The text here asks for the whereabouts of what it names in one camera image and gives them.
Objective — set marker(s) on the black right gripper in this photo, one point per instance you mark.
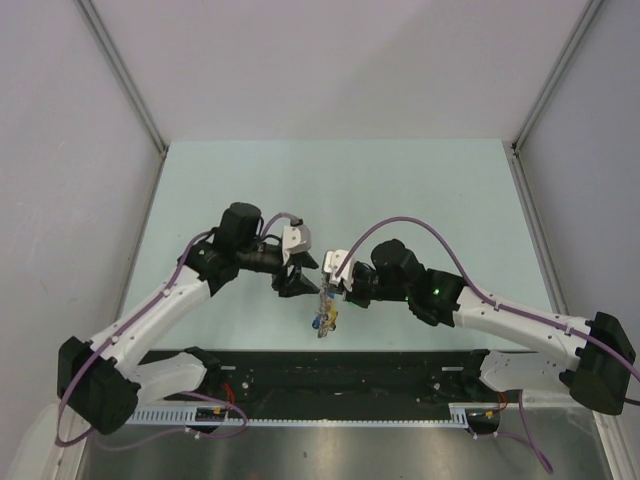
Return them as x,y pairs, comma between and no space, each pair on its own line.
353,294

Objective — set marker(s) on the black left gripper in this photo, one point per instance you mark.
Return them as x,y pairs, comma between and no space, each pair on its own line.
295,283

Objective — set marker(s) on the yellow key tag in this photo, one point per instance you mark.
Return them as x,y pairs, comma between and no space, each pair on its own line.
331,316

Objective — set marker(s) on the silver disc keyring organiser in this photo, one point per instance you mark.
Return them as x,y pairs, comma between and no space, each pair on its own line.
325,305

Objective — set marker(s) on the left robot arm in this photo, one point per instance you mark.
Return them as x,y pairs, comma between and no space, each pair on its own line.
104,379

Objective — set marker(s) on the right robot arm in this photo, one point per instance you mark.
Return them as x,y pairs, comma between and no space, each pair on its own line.
585,358

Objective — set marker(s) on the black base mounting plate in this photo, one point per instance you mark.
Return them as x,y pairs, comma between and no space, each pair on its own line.
360,388

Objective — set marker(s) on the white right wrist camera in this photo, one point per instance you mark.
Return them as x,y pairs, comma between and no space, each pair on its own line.
337,268

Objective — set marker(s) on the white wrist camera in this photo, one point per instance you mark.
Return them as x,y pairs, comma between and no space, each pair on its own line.
296,239
337,268

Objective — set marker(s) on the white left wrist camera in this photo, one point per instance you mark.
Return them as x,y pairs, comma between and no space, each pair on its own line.
296,239

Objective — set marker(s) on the aluminium frame right post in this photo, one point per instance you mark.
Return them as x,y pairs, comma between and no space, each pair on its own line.
560,67

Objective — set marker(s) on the aluminium frame post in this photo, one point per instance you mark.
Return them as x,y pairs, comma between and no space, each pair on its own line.
560,67
120,71

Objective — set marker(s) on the aluminium frame left post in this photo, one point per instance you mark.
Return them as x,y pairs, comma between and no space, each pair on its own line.
120,71

